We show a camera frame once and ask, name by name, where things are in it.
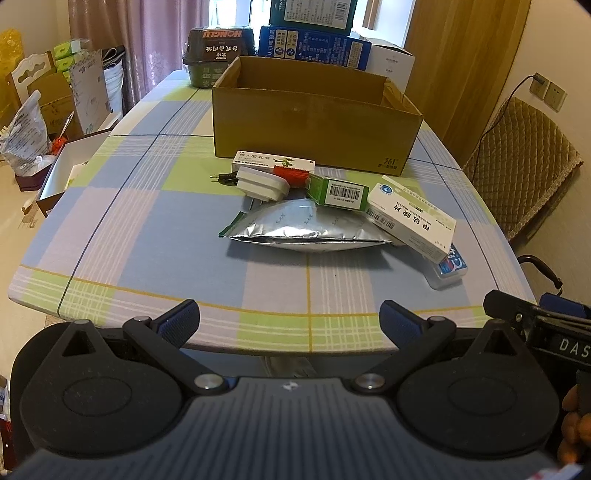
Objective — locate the white ointment box green bird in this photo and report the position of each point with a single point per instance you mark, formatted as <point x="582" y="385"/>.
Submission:
<point x="267" y="162"/>

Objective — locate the white plastic bag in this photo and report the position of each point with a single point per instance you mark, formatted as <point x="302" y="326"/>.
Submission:
<point x="25" y="144"/>

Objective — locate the white square power adapter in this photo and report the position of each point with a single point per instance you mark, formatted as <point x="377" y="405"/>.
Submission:
<point x="261" y="185"/>

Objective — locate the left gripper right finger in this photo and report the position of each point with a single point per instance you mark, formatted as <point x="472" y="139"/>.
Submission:
<point x="416" y="338"/>

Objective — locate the white printed paper bag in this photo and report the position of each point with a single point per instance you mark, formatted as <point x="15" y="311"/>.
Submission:
<point x="89" y="91"/>

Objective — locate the brown cardboard box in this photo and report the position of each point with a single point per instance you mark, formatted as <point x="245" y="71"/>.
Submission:
<point x="333" y="115"/>

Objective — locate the white open box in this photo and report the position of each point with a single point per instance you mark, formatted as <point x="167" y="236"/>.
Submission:
<point x="68" y="164"/>

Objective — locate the green tissue boxes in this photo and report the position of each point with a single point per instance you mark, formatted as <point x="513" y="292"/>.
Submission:
<point x="68" y="53"/>

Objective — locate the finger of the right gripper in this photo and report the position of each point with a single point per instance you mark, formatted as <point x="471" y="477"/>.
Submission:
<point x="501" y="305"/>

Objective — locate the brown curtain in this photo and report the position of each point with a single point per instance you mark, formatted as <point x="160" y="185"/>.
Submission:
<point x="464" y="51"/>

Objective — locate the yellow plastic bag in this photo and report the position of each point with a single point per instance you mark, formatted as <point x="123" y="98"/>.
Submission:
<point x="11" y="53"/>

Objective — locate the dark Hongli food box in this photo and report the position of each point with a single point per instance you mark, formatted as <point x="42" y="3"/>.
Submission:
<point x="209" y="51"/>

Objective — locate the wall power socket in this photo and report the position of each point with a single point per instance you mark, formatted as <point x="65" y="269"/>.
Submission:
<point x="550" y="93"/>

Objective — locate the brown quilted chair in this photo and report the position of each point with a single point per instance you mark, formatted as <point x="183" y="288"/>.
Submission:
<point x="522" y="169"/>

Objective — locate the red small packet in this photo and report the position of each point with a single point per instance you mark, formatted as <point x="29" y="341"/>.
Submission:
<point x="296" y="178"/>

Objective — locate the pink curtain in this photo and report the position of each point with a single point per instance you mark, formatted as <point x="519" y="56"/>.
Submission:
<point x="153" y="33"/>

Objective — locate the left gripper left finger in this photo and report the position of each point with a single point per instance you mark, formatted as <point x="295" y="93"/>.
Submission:
<point x="161" y="339"/>

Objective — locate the plaid tablecloth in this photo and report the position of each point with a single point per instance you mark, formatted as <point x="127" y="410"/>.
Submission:
<point x="146" y="225"/>

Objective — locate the green barcode box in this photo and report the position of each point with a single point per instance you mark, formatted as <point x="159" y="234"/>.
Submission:
<point x="337" y="193"/>

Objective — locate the dark green carton box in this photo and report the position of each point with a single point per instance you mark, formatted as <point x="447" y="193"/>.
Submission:
<point x="335" y="16"/>

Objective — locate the white medicine box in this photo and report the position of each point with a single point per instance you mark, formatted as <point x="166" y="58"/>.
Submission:
<point x="411" y="219"/>

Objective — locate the silver foil pouch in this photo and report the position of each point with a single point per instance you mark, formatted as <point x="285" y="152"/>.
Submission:
<point x="304" y="226"/>

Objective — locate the blue white gum container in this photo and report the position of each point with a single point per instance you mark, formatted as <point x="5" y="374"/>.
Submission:
<point x="448" y="272"/>

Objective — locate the white carton box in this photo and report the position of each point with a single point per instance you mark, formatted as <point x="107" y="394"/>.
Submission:
<point x="389" y="60"/>

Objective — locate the blue carton box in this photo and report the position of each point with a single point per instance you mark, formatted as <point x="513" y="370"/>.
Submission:
<point x="314" y="46"/>

